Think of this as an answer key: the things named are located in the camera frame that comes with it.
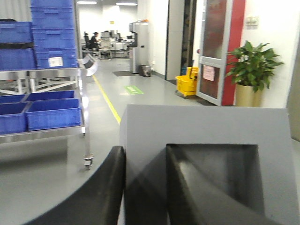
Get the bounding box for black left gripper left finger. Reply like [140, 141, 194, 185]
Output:
[27, 146, 126, 225]

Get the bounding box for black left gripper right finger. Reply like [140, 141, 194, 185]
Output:
[165, 144, 276, 225]

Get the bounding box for gray square base block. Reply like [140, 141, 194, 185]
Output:
[120, 105, 300, 225]

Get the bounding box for black trash bin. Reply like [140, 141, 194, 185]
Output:
[139, 65, 151, 77]

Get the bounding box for yellow mop bucket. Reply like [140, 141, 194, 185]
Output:
[175, 67, 199, 97]

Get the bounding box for steel cart with bins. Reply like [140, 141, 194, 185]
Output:
[0, 0, 99, 171]

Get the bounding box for green potted plant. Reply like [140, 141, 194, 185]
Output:
[226, 41, 283, 107]

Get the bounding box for silver water dispenser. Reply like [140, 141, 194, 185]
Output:
[129, 22, 149, 74]

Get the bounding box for seated person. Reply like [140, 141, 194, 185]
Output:
[88, 32, 100, 51]

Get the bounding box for stacked blue crates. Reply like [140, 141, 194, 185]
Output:
[30, 0, 78, 69]

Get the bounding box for glass door with frame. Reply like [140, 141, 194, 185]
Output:
[196, 0, 233, 106]

